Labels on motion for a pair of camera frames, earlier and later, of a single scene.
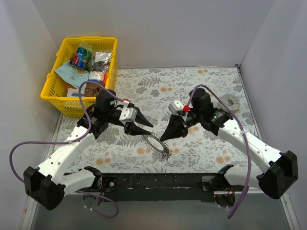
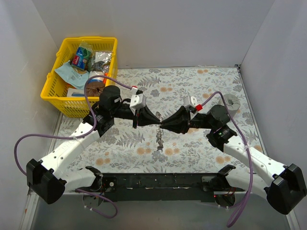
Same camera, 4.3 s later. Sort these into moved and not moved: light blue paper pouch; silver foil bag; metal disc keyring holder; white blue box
Moved: metal disc keyring holder
Not moved: light blue paper pouch; silver foil bag; white blue box
